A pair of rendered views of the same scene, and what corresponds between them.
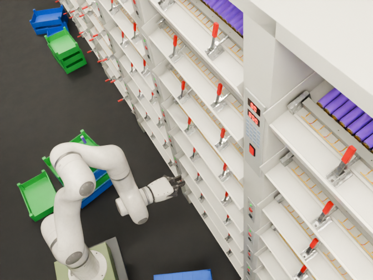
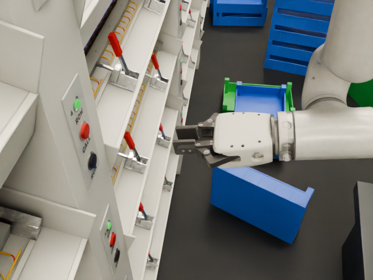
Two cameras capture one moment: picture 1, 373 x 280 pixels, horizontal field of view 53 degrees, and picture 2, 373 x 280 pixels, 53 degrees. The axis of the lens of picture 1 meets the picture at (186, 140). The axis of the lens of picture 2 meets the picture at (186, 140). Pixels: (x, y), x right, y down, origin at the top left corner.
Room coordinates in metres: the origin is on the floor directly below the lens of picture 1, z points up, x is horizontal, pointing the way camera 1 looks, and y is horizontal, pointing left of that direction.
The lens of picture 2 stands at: (1.38, 0.29, 1.08)
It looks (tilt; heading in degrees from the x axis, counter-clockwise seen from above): 45 degrees down; 207
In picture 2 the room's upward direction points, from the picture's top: straight up
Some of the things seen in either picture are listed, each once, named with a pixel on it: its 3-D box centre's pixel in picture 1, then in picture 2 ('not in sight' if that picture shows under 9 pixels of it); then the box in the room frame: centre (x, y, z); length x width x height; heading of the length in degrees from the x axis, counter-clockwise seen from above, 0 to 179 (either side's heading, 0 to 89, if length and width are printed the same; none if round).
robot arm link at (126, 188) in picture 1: (130, 195); (343, 64); (0.84, 0.28, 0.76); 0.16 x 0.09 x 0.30; 20
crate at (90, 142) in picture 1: (73, 155); not in sight; (1.43, 0.70, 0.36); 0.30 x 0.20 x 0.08; 124
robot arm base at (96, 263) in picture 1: (82, 263); not in sight; (0.70, 0.60, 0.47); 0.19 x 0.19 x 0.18
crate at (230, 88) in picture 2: not in sight; (257, 100); (0.07, -0.02, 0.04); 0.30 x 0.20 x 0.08; 110
